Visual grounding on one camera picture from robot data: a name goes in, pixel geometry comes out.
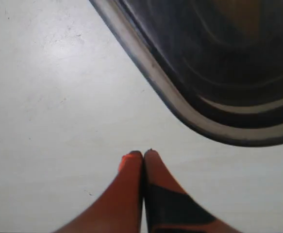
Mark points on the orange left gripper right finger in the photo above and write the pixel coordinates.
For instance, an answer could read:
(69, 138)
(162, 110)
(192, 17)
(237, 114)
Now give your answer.
(169, 209)

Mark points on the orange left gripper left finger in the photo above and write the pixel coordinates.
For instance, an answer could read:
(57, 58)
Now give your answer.
(119, 208)

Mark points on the dark transparent box lid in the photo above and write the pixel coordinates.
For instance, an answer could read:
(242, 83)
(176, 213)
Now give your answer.
(216, 64)

